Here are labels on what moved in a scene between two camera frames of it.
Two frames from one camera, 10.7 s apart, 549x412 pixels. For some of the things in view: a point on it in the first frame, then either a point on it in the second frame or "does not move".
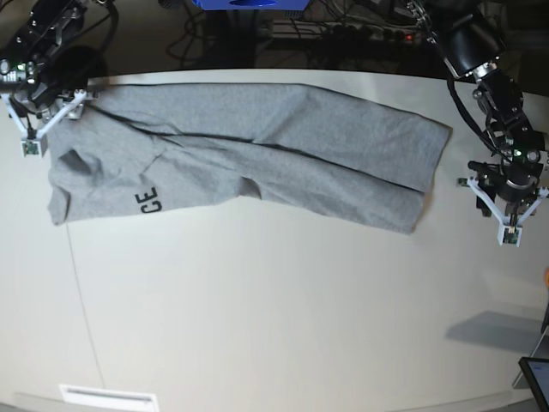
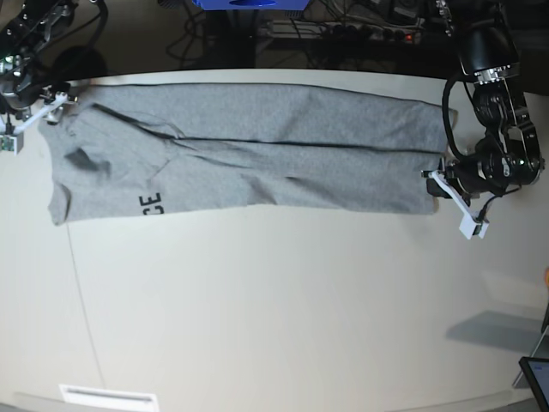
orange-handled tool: x=546 y=277 does not move
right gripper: x=512 y=192 to x=465 y=179
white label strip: x=108 y=398 does not move
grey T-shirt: x=289 y=147 does not move
